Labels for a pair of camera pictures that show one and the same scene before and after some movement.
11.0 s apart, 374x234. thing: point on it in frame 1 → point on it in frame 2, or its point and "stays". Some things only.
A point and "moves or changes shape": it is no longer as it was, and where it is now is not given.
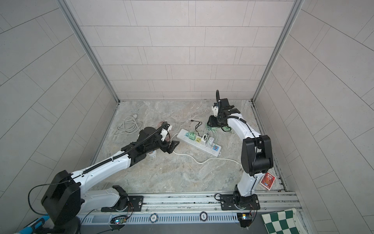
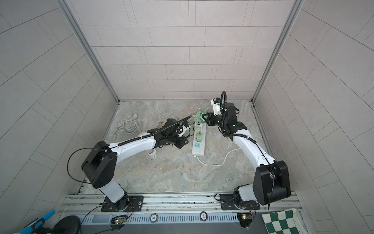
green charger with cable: (192, 136) moves or changes shape
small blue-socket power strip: (152, 153) stays
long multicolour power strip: (210, 147) moves or changes shape
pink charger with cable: (159, 124) stays
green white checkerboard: (283, 222) stays
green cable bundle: (226, 128) → (198, 115)
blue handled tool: (32, 228) stays
